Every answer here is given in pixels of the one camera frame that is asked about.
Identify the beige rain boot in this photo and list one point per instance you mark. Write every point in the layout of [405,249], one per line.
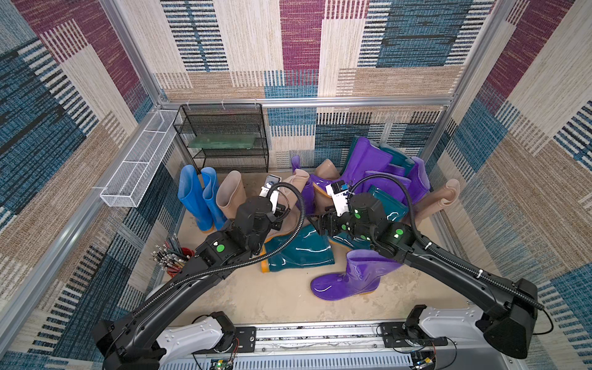
[327,170]
[231,194]
[288,199]

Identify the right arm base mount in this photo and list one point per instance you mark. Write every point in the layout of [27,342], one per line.
[427,327]

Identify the black wire mesh shelf rack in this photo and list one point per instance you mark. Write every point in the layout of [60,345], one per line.
[218,118]

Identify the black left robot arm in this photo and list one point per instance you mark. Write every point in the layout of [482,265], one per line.
[144,339]

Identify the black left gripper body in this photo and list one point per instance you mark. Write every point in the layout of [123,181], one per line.
[275,223]

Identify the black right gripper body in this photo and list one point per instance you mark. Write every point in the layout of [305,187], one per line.
[331,222]

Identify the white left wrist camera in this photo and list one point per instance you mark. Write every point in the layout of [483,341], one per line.
[269,182]

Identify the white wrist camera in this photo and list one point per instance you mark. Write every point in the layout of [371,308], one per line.
[339,193]
[269,182]

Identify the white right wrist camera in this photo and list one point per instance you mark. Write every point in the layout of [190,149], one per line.
[339,193]

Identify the teal rain boot back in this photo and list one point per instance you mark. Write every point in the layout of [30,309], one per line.
[400,164]

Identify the red pen holder cup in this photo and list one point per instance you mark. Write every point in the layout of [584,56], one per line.
[171,256]

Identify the green tray on rack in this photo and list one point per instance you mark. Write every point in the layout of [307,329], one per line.
[223,141]

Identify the purple rain boot front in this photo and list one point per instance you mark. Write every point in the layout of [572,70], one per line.
[363,273]

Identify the white wire mesh basket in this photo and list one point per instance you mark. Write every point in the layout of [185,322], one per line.
[129,184]

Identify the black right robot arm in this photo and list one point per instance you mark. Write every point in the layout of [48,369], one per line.
[510,309]

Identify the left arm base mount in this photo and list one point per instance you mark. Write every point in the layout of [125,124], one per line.
[208,334]

